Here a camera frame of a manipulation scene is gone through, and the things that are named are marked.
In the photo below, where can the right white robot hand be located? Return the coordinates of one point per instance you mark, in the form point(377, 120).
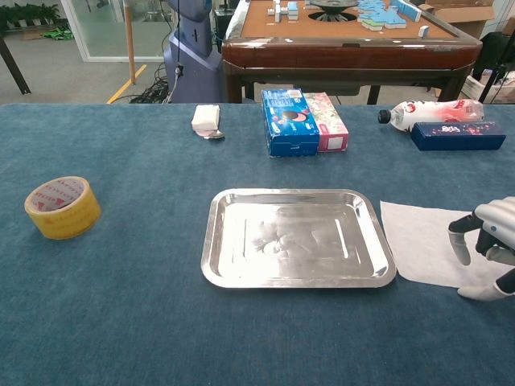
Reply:
point(497, 225)

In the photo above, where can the white paper sheet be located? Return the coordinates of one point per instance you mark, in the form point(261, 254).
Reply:
point(418, 241)

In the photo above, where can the silver metal tray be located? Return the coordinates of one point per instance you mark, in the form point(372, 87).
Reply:
point(297, 241)

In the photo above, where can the dark blue long box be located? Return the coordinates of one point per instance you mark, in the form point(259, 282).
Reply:
point(458, 136)

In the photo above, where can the red white plastic bottle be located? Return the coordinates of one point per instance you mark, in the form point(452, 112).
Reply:
point(434, 110)

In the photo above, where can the black tripod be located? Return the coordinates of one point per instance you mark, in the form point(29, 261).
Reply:
point(491, 85)

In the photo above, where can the black bag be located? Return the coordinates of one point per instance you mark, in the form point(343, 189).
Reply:
point(491, 48)

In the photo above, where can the pink floral box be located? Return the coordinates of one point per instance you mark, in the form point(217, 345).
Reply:
point(328, 120)

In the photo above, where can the blue white mahjong tile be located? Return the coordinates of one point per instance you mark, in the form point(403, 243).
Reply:
point(423, 31)

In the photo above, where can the cardboard box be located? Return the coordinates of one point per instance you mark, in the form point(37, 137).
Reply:
point(462, 16)

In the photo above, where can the brown mahjong table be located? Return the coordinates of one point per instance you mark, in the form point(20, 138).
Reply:
point(342, 56)

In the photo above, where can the blue cookie box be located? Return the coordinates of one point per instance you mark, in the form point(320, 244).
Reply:
point(287, 120)

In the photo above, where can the mahjong tile pile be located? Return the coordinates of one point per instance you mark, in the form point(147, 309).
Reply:
point(382, 16)

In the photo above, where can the small round metal disc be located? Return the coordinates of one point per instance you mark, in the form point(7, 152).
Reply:
point(213, 136)

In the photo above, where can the white plastic block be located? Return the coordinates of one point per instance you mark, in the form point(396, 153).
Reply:
point(206, 117)

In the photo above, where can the blue grey machine base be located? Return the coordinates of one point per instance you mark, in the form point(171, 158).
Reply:
point(193, 60)

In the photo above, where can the blue table cloth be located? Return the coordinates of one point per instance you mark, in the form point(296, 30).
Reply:
point(120, 301)

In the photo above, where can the wooden pole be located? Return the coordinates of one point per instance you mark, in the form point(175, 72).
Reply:
point(129, 40)

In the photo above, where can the yellow tape roll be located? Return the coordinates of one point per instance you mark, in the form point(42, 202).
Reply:
point(72, 219)

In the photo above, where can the black table leg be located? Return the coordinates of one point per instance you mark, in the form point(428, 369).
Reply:
point(14, 68)

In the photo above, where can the green potted plants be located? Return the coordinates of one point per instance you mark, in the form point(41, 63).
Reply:
point(28, 14)

